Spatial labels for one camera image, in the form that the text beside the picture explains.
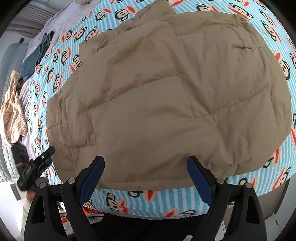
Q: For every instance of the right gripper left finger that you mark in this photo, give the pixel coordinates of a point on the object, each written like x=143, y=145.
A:
x=44, y=221

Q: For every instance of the beige puffer jacket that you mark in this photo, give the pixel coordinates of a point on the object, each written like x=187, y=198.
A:
x=164, y=86

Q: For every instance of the striped beige garment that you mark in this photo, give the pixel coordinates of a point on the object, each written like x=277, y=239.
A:
x=13, y=123

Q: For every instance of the folded blue jeans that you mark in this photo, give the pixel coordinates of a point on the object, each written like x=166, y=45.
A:
x=30, y=63

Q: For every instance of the grey padded headboard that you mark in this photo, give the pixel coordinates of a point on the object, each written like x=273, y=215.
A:
x=12, y=60

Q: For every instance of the blue monkey print blanket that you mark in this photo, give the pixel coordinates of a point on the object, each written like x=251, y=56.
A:
x=61, y=60

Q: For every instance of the grey left curtain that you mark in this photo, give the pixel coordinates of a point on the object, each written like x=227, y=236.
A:
x=32, y=18

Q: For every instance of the cream fluffy pillow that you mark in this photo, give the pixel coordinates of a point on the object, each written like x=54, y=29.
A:
x=82, y=2

